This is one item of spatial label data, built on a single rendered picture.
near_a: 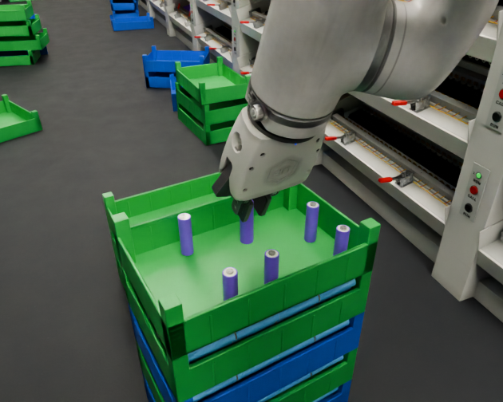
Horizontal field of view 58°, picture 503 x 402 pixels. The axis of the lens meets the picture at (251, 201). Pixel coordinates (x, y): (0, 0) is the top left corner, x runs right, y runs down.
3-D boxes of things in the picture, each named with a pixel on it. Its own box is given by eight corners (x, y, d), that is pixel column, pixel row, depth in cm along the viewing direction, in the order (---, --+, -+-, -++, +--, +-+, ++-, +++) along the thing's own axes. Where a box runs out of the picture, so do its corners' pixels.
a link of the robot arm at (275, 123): (274, 130, 38) (265, 153, 41) (354, 110, 42) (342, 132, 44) (230, 65, 42) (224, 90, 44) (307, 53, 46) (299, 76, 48)
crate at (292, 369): (184, 442, 59) (178, 405, 55) (134, 336, 74) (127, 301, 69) (358, 348, 72) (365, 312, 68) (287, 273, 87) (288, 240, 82)
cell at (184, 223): (175, 214, 63) (179, 251, 66) (180, 222, 61) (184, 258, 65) (187, 211, 64) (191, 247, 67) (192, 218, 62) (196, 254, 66)
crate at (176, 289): (172, 362, 50) (164, 311, 46) (119, 261, 65) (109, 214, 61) (373, 271, 63) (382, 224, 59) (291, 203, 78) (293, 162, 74)
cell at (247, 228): (243, 246, 60) (243, 205, 57) (237, 238, 62) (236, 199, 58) (255, 242, 61) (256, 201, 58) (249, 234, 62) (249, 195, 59)
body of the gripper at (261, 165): (260, 143, 40) (236, 213, 49) (350, 121, 44) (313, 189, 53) (223, 87, 43) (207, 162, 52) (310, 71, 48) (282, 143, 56)
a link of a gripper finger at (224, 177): (203, 188, 48) (226, 202, 53) (262, 144, 46) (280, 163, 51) (198, 180, 48) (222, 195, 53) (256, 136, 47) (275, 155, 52)
